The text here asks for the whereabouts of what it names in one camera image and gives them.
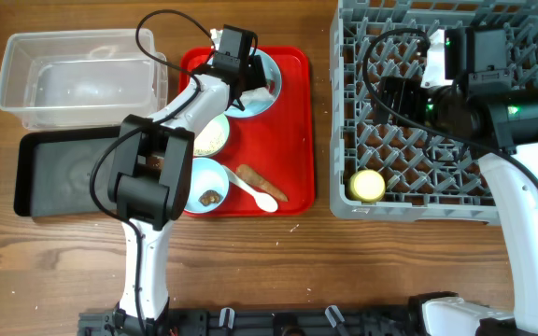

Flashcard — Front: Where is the grey-blue dishwasher rack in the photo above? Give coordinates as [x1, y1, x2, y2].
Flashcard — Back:
[330, 0, 538, 225]

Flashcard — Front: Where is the light blue round plate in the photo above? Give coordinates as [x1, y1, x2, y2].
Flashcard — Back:
[224, 49, 282, 119]

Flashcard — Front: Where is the black flat tray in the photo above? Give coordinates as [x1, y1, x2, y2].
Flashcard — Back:
[13, 127, 120, 217]

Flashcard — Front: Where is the clear plastic bin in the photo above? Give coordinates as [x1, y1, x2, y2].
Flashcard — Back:
[0, 29, 168, 131]

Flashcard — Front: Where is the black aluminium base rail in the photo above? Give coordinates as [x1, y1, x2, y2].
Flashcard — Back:
[77, 305, 427, 336]

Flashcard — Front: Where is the light blue bowl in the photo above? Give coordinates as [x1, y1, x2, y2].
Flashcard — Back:
[185, 158, 230, 215]

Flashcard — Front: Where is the yellow plastic cup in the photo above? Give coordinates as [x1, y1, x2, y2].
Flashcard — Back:
[347, 170, 386, 203]

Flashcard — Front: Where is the mint green bowl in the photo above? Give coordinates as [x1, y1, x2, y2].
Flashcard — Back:
[193, 114, 230, 157]

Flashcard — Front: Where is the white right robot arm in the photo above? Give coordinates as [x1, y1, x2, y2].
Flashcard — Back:
[368, 26, 538, 335]

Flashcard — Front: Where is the white napkin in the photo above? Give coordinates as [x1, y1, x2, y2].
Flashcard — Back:
[240, 88, 276, 115]

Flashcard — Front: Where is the red snack wrapper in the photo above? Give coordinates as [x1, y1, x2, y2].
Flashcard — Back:
[265, 79, 276, 93]

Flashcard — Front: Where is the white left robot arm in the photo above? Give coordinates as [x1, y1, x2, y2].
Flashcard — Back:
[106, 25, 266, 335]

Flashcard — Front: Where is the white rice pile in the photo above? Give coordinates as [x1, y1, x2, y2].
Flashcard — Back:
[193, 121, 225, 156]

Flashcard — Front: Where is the white plastic spoon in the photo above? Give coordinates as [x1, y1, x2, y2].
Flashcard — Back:
[222, 165, 278, 213]

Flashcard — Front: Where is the red plastic tray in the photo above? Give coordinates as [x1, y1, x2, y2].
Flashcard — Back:
[174, 45, 317, 218]

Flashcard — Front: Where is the brown food scrap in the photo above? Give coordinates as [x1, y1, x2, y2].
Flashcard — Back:
[198, 189, 223, 206]

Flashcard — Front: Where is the brown carrot piece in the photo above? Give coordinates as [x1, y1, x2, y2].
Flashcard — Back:
[236, 164, 289, 202]

